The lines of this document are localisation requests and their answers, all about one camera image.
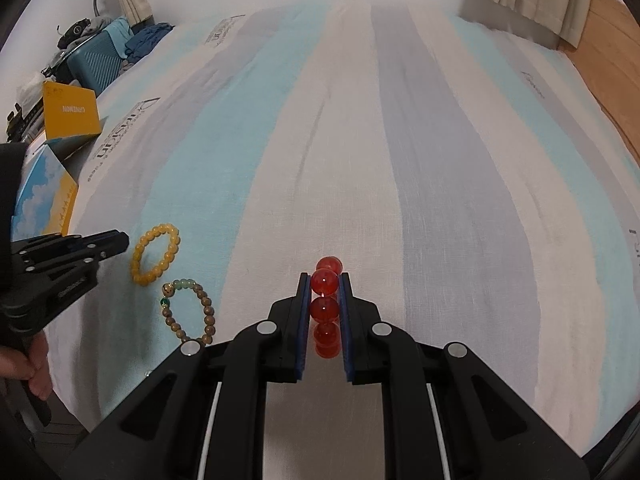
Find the dark blue clothes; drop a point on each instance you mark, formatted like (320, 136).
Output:
(147, 40)

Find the teal suitcase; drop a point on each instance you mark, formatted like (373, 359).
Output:
(95, 65)

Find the striped bed sheet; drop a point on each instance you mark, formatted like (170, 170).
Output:
(400, 160)

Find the black items on suitcase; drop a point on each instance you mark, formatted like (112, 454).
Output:
(75, 27)

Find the blue and yellow cardboard box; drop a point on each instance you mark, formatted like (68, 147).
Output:
(45, 195)

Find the white tissue pack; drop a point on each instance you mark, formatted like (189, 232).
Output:
(30, 91)

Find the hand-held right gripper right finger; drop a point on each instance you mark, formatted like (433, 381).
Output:
(346, 330)

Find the person's left hand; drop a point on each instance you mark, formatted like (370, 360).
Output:
(30, 365)

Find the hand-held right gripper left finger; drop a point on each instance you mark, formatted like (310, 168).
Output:
(301, 330)

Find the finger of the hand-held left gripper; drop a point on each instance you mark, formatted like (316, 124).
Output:
(107, 246)
(55, 241)

